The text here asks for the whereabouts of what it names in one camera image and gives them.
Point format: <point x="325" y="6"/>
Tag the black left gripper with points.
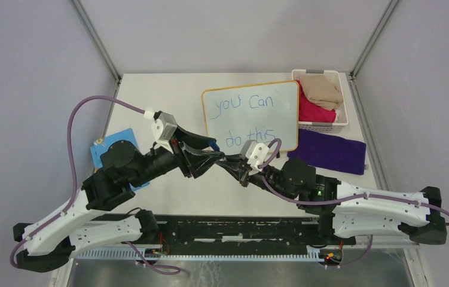
<point x="190" y="161"/>

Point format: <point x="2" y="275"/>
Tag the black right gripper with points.
<point x="242" y="174"/>

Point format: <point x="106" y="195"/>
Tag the blue whiteboard marker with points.
<point x="213" y="145"/>

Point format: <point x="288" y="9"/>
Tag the yellow framed whiteboard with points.
<point x="259" y="112"/>

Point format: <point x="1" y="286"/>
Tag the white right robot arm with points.
<point x="346" y="210"/>

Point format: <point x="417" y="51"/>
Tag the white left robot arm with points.
<point x="51" y="242"/>

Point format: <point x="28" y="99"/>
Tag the pink cloth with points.
<point x="309" y="112"/>

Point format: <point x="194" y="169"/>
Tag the purple cloth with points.
<point x="330" y="152"/>

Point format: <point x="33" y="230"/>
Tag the blue patterned cloth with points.
<point x="102" y="145"/>

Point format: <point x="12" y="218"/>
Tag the beige cloth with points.
<point x="321" y="92"/>

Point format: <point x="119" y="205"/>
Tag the white plastic basket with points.
<point x="341" y="120"/>

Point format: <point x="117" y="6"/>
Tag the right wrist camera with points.
<point x="256" y="153"/>

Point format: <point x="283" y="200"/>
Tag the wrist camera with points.
<point x="163" y="128"/>
<point x="256" y="153"/>

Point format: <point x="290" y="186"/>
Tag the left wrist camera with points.
<point x="163" y="128"/>

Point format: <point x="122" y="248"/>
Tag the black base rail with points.
<point x="231" y="235"/>

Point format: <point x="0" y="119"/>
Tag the white cable duct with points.
<point x="126" y="253"/>

